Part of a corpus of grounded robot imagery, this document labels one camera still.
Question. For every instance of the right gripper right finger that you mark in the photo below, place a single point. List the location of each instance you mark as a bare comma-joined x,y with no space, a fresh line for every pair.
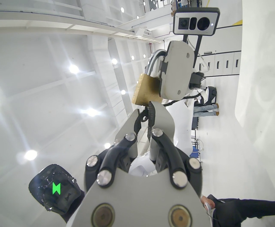
164,126

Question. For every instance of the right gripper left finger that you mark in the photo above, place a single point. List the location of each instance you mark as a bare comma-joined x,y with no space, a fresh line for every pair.
120,148

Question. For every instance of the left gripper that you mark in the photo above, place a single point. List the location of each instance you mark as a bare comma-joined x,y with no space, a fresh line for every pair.
196,79

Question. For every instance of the black-headed key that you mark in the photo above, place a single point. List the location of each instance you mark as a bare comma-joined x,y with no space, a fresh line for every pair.
142,118

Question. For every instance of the brass padlock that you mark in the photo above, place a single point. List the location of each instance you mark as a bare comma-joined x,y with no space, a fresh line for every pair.
146,92

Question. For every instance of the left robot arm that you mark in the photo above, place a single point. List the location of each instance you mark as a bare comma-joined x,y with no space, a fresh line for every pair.
182,124

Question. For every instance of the person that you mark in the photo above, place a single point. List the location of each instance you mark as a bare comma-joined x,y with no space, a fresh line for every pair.
240,211
205,108

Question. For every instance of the white cabinet row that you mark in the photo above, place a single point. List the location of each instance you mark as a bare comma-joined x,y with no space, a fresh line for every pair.
223,63

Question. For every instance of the robot body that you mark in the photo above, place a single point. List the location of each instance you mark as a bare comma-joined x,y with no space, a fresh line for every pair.
53,189

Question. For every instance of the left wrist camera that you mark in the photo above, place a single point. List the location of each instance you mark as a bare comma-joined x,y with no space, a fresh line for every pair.
195,22

